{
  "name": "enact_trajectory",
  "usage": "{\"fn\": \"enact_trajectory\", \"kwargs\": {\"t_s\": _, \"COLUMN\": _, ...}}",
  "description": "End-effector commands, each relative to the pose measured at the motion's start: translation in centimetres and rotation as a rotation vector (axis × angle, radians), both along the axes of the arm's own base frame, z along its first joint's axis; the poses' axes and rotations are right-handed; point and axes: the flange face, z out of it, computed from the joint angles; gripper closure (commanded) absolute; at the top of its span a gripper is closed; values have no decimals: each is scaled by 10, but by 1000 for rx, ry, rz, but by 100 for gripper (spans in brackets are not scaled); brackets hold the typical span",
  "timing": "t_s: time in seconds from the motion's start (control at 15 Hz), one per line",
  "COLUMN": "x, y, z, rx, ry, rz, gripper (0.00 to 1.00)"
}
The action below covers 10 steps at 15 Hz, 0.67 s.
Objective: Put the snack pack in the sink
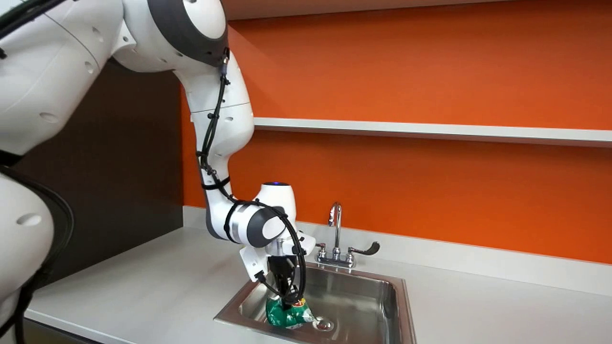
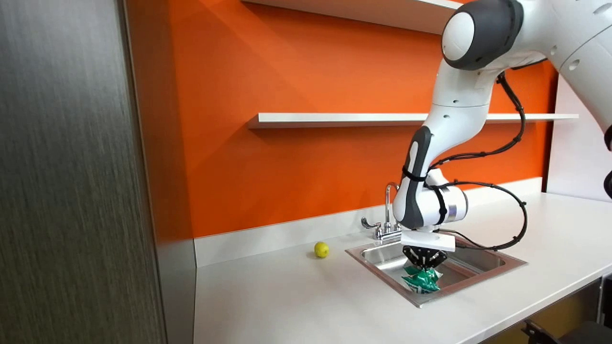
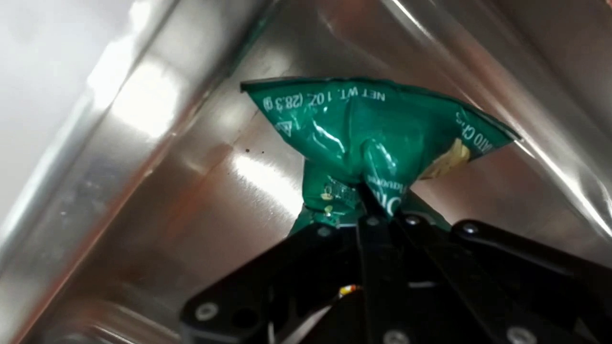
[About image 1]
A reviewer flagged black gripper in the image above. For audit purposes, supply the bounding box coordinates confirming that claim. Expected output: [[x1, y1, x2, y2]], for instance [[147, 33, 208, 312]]
[[266, 254, 304, 310]]

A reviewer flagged green snack pack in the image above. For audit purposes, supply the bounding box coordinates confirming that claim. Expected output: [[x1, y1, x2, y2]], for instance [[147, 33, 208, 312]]
[[264, 296, 317, 333]]

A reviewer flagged stainless steel sink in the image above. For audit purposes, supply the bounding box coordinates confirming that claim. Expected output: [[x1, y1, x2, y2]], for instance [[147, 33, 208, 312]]
[[212, 262, 419, 344]]

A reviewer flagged chrome faucet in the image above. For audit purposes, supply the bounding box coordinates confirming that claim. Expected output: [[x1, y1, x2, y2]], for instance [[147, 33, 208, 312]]
[[313, 201, 382, 273]]

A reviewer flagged dark wood cabinet panel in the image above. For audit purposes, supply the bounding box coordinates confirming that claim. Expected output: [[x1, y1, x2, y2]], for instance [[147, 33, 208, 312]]
[[9, 58, 187, 289]]

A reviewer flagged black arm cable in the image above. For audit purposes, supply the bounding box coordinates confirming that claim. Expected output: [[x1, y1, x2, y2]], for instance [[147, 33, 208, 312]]
[[193, 48, 310, 302]]

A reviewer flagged long white wall shelf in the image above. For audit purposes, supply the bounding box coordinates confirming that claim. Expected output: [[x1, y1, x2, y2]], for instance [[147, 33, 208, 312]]
[[252, 115, 612, 151]]

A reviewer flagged thick black base cable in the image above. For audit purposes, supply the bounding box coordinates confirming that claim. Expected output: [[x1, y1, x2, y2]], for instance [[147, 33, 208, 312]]
[[0, 277, 42, 340]]

